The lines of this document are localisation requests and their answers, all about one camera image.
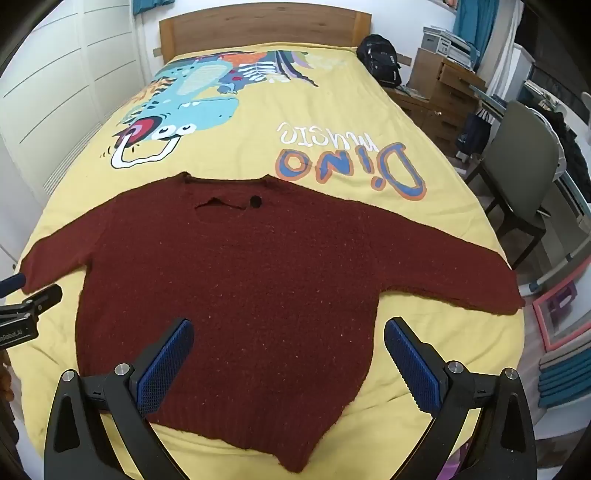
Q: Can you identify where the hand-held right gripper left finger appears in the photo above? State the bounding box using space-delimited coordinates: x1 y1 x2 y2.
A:
44 318 195 480

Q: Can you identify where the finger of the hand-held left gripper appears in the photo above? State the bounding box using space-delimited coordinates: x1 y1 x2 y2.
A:
0 284 64 325
0 273 27 298

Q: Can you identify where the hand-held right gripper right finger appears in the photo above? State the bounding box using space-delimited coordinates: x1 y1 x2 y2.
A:
383 316 539 480

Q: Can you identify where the maroon knit sweater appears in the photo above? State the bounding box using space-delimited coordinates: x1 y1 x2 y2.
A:
19 172 527 474

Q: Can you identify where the purple patterned cloth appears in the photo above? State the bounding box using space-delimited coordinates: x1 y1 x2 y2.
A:
438 438 481 480

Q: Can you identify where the stack of teal mats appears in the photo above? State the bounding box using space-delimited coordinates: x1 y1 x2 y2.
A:
538 332 588 409

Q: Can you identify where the white wardrobe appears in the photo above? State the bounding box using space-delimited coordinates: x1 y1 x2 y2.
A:
0 0 162 241

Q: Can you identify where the grey chair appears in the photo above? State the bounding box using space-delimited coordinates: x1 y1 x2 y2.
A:
464 100 561 271

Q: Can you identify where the dark blue bag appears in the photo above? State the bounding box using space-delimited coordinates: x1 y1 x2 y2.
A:
457 111 492 158

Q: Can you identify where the dark jacket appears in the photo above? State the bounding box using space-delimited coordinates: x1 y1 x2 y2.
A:
545 108 591 204

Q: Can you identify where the yellow printed blanket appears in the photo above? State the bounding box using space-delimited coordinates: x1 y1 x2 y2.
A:
9 44 527 480

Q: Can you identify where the wooden drawer cabinet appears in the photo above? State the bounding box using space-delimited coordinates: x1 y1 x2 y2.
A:
409 46 488 148

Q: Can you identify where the black backpack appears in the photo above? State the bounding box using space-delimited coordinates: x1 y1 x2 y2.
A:
356 34 402 88

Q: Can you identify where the grey printer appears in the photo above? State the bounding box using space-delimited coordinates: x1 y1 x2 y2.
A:
445 31 481 70

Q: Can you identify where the wooden headboard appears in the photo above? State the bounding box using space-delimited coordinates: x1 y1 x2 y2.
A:
158 8 373 63

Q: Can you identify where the pink frame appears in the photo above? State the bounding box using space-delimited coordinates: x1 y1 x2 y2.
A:
533 279 591 354

